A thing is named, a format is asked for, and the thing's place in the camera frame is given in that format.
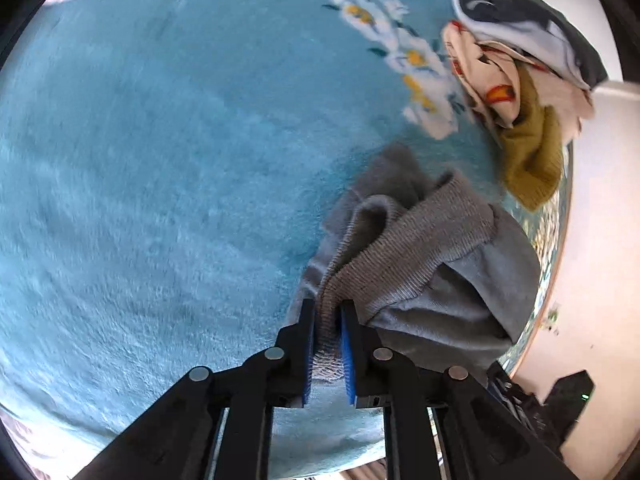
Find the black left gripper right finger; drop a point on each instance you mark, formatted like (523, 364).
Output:
(375, 375)

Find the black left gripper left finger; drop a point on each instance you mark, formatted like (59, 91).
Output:
(282, 372)

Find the grey fleece sweatshirt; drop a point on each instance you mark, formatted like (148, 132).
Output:
(445, 277)

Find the black device on floor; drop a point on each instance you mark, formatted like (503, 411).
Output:
(551, 420)

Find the teal floral bedspread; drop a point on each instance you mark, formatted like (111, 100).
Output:
(166, 166)

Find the mustard yellow knit sweater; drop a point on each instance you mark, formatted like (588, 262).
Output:
(532, 159)

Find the pink beige garment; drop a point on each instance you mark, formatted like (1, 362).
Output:
(488, 72)

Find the dark navy garment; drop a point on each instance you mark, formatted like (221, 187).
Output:
(533, 27)

